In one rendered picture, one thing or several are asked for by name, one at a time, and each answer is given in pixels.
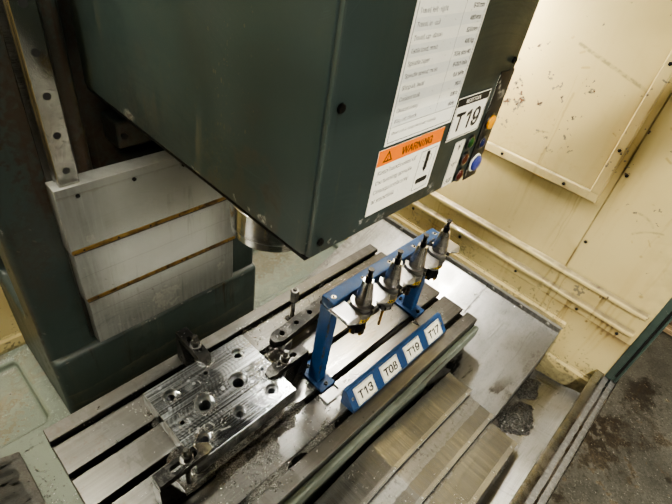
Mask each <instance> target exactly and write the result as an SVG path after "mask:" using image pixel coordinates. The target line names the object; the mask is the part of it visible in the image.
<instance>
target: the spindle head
mask: <svg viewBox="0 0 672 504"><path fill-rule="evenodd" d="M538 3H539V0H489V4H488V7H487V10H486V13H485V16H484V19H483V22H482V26H481V29H480V32H479V35H478V38H477V41H476V44H475V47H474V51H473V54H472V57H471V60H470V63H469V66H468V69H467V73H466V76H465V79H464V82H463V85H462V88H461V91H460V95H459V98H458V99H460V98H463V97H466V96H469V95H472V94H475V93H478V92H481V91H483V90H486V89H489V88H492V89H491V92H490V95H489V98H488V100H487V103H486V106H485V109H484V111H483V114H482V117H481V120H480V122H479V125H478V128H477V129H476V130H474V131H471V132H469V133H467V134H464V135H462V136H460V137H457V138H455V139H453V140H450V141H448V142H446V143H445V140H446V137H447V133H448V130H449V127H450V124H451V122H449V123H447V124H444V125H441V126H439V127H436V128H434V129H431V130H428V131H426V132H423V133H421V134H418V135H415V136H413V137H410V138H408V139H405V140H402V141H400V142H397V143H395V144H392V145H389V146H387V147H384V144H385V139H386V135H387V131H388V126H389V122H390V118H391V113H392V109H393V105H394V100H395V96H396V91H397V87H398V83H399V78H400V74H401V70H402V65H403V61H404V57H405V52H406V48H407V44H408V39H409V35H410V30H411V26H412V22H413V17H414V13H415V9H416V4H417V0H69V4H70V9H71V14H72V19H73V24H74V29H75V34H76V39H77V44H78V49H79V54H80V59H81V64H82V69H83V74H84V79H85V83H86V85H87V89H88V90H89V91H91V92H92V93H93V94H94V95H96V96H97V97H98V98H99V99H101V100H102V101H103V102H104V103H106V104H107V105H108V106H109V107H111V108H112V109H113V110H114V111H116V112H117V113H118V114H120V115H121V116H122V117H123V118H125V119H126V120H127V121H128V122H130V123H131V124H132V125H133V126H135V127H136V128H137V129H138V130H140V131H141V132H142V133H144V134H145V135H146V136H147V137H149V138H150V139H151V140H152V141H154V142H155V143H156V144H157V145H159V146H160V147H161V148H162V149H164V150H165V151H166V152H168V153H169V154H170V155H171V156H173V157H174V158H175V159H176V160H178V161H179V162H180V163H181V164H183V165H184V166H185V167H186V168H188V169H189V170H190V171H192V172H193V173H194V174H195V175H197V176H198V177H199V178H200V179H202V180H203V181H204V182H205V183H207V184H208V185H209V186H210V187H212V188H213V189H214V190H215V191H217V192H218V193H219V194H221V195H222V196H223V197H224V198H226V199H227V200H228V201H229V202H231V203H232V204H233V205H234V206H236V207H237V208H238V209H239V210H241V211H242V212H243V213H245V214H246V215H247V216H248V217H250V218H251V219H252V220H253V221H255V222H256V223H257V224H258V225H260V226H261V227H262V228H263V229H265V230H266V231H267V232H269V233H270V234H271V235H272V236H274V237H275V238H276V239H277V240H279V241H280V242H281V243H282V244H284V245H285V246H286V247H287V248H289V249H290V250H291V251H292V252H294V253H295V254H296V255H298V256H299V257H300V258H301V259H303V260H304V261H305V260H307V259H309V258H311V257H313V256H315V255H316V254H318V253H320V252H322V251H324V250H326V249H328V248H330V247H331V246H333V245H335V244H337V243H339V242H341V241H343V240H345V239H346V238H348V237H350V236H352V235H354V234H356V233H358V232H360V231H361V230H363V229H365V228H367V227H369V226H371V225H373V224H375V223H376V222H378V221H380V220H382V219H384V218H386V217H388V216H390V215H391V214H393V213H395V212H397V211H399V210H401V209H403V208H405V207H406V206H408V205H410V204H412V203H414V202H416V201H418V200H420V199H421V198H423V197H425V196H427V195H429V194H431V193H433V192H435V191H436V190H438V189H440V188H441V186H442V183H443V180H444V177H445V174H446V171H447V168H448V165H449V162H450V159H451V156H452V153H453V150H454V147H455V144H456V143H457V142H459V141H461V140H463V139H466V141H465V144H466V142H467V140H468V138H469V137H470V136H471V135H475V136H476V140H477V137H478V135H479V132H480V129H481V126H482V124H483V121H484V118H485V116H486V112H487V110H488V107H489V104H490V101H491V99H492V96H493V93H494V91H495V88H496V85H497V82H498V80H499V77H500V75H501V72H504V71H507V70H510V69H514V66H515V63H516V62H517V60H518V55H519V53H520V50H521V48H522V45H523V42H524V40H525V37H526V34H527V32H528V29H529V27H530V24H531V21H532V19H533V16H534V13H535V11H536V8H537V6H538ZM444 126H445V129H444V132H443V136H442V139H441V142H440V145H439V148H438V152H437V155H436V158H435V161H434V164H433V168H432V171H431V174H430V177H429V180H428V184H427V186H426V187H424V188H422V189H420V190H418V191H416V192H414V193H412V194H410V195H408V196H406V197H404V198H402V199H400V200H398V201H396V202H394V203H392V204H391V205H389V206H387V207H385V208H383V209H381V210H379V211H377V212H375V213H373V214H371V215H369V216H367V217H365V213H366V209H367V204H368V200H369V195H370V191H371V187H372V182H373V178H374V173H375V169H376V164H377V160H378V155H379V152H380V151H382V150H385V149H388V148H390V147H393V146H395V145H398V144H400V143H403V142H406V141H408V140H411V139H413V138H416V137H418V136H421V135H424V134H426V133H429V132H431V131H434V130H436V129H439V128H442V127H444ZM476 140H475V143H476ZM475 143H474V145H473V146H472V147H471V148H470V149H469V150H466V149H465V144H464V146H463V149H462V152H461V155H460V158H459V161H460V159H461V157H462V155H463V154H464V153H465V152H467V151H468V152H469V153H470V156H469V159H470V157H471V154H472V151H473V148H474V146H475ZM469 159H468V161H467V162H466V164H465V165H463V166H460V165H459V161H458V164H457V166H456V169H455V172H454V175H455V173H456V172H457V170H458V169H459V168H464V173H465V170H466V168H467V165H468V162H469ZM464 173H463V176H464ZM454 175H453V178H452V181H451V182H453V181H454ZM463 176H462V177H463Z"/></svg>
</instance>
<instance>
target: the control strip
mask: <svg viewBox="0 0 672 504"><path fill-rule="evenodd" d="M514 70H515V68H514V69H510V70H507V71H504V72H501V75H500V78H499V80H498V83H497V86H496V89H495V91H494V94H493V97H492V99H491V102H490V105H489V108H488V110H487V113H486V116H485V118H484V121H483V124H482V126H481V129H480V132H479V135H478V137H477V140H476V136H475V135H471V136H470V137H469V138H468V140H467V142H466V144H465V149H466V150H469V149H470V148H468V144H469V142H470V140H471V139H472V138H473V137H475V140H476V143H475V146H474V148H473V151H472V154H471V157H470V159H469V162H468V165H467V168H466V170H465V173H464V168H459V169H458V170H457V172H456V173H455V175H454V181H455V182H457V181H459V180H460V179H459V180H457V179H456V178H457V175H458V174H459V172H460V171H461V170H463V173H464V176H463V178H462V180H465V179H466V178H468V177H470V176H472V175H474V174H475V172H476V170H477V169H476V170H475V171H472V170H471V169H470V168H471V164H472V162H473V160H474V159H475V158H476V157H477V156H478V155H480V156H482V154H483V151H484V149H485V146H486V143H487V141H488V138H489V136H490V133H491V130H492V128H493V127H492V128H491V129H487V128H486V126H487V123H488V121H489V119H490V118H491V117H492V116H493V115H495V116H496V117H497V115H498V112H499V109H500V107H501V104H502V102H503V99H504V96H505V94H506V91H507V89H508V86H509V83H510V81H511V78H512V75H513V73H514ZM484 138H486V143H485V145H484V146H483V147H482V148H480V143H481V142H482V140H483V139H484ZM467 154H469V156H470V153H469V152H468V151H467V152H465V153H464V154H463V155H462V157H461V159H460V161H459V165H460V166H463V165H465V164H466V163H465V164H462V161H463V159H464V157H465V156H466V155H467Z"/></svg>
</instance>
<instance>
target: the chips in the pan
mask: <svg viewBox="0 0 672 504"><path fill-rule="evenodd" d="M539 385H541V386H542V383H541V382H539V380H538V381H537V380H534V379H531V378H528V379H527V380H525V382H524V383H523V384H522V385H521V386H520V388H519V389H518V390H517V391H516V392H517V393H515V395H516V396H517V397H518V399H519V400H520V399H526V400H529V401H530V400H534V401H535V399H537V397H538V395H539V394H538V393H539V392H538V387H539ZM539 388H540V387H539ZM538 399H539V397H538ZM523 402H524V401H523ZM523 402H522V401H520V402H514V404H508V405H506V407H505V408H504V409H503V410H502V411H500V414H499V415H498V417H497V416H496V421H497V422H498V423H497V424H498V425H497V426H498V428H499V429H500V430H501V431H502V432H504V433H507V435H508V434H509V435H510V434H515V435H516V438H518V437H519V436H521V437H522V436H529V434H530V433H531V432H530V430H532V428H534V427H535V426H533V425H532V424H533V422H534V421H533V418H534V417H533V414H532V413H533V412H532V410H533V411H534V409H535V408H532V406H531V405H530V404H527V403H523ZM507 406H508V407H509V408H507ZM517 436H518V437H517ZM522 438H524V437H522Z"/></svg>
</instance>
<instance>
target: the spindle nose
mask: <svg viewBox="0 0 672 504"><path fill-rule="evenodd" d="M230 223H231V229H232V232H233V234H234V235H235V237H236V238H237V239H238V240H239V241H241V242H242V243H243V244H245V245H247V246H249V247H251V248H253V249H256V250H259V251H263V252H270V253H283V252H289V251H291V250H290V249H289V248H287V247H286V246H285V245H284V244H282V243H281V242H280V241H279V240H277V239H276V238H275V237H274V236H272V235H271V234H270V233H269V232H267V231H266V230H265V229H263V228H262V227H261V226H260V225H258V224H257V223H256V222H255V221H253V220H252V219H251V218H250V217H248V216H247V215H246V214H245V213H243V212H242V211H241V210H239V209H238V208H237V207H236V206H234V205H233V204H232V203H231V202H230Z"/></svg>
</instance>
